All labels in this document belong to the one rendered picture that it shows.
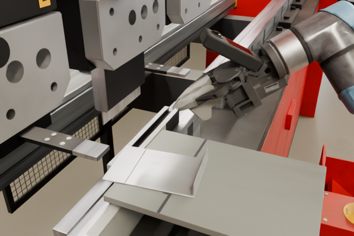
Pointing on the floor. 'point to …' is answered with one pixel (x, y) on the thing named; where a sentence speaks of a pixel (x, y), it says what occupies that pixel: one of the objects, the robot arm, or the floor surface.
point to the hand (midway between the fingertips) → (177, 103)
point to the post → (106, 139)
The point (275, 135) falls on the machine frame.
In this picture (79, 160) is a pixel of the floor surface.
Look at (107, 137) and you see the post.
